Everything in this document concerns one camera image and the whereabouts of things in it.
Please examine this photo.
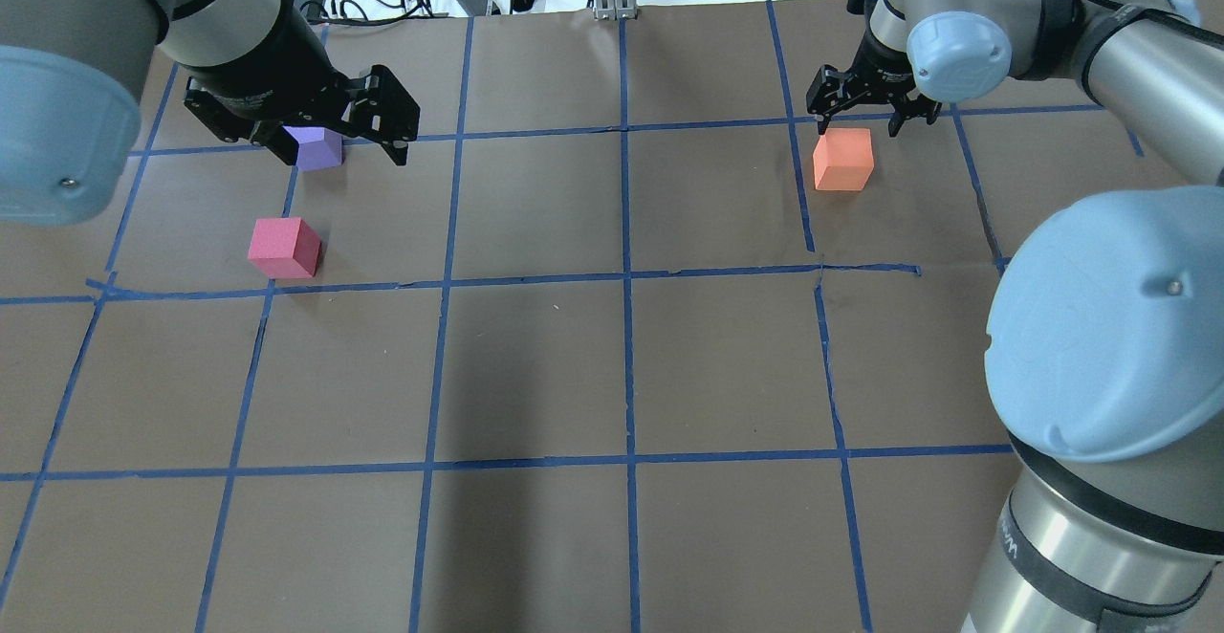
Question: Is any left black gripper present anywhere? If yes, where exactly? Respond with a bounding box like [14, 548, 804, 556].
[184, 2, 421, 167]

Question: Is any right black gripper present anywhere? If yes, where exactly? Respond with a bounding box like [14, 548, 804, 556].
[805, 36, 942, 138]

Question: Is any pink foam cube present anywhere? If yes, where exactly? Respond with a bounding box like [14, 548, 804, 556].
[248, 215, 322, 280]

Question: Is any purple foam cube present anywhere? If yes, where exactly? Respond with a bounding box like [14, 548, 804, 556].
[286, 126, 344, 171]

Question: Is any orange foam cube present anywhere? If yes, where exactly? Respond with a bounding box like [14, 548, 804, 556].
[812, 127, 875, 192]

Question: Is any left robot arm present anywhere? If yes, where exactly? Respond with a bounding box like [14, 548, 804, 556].
[1, 0, 421, 227]

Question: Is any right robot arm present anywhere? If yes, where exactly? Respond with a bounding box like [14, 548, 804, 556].
[805, 0, 1223, 632]

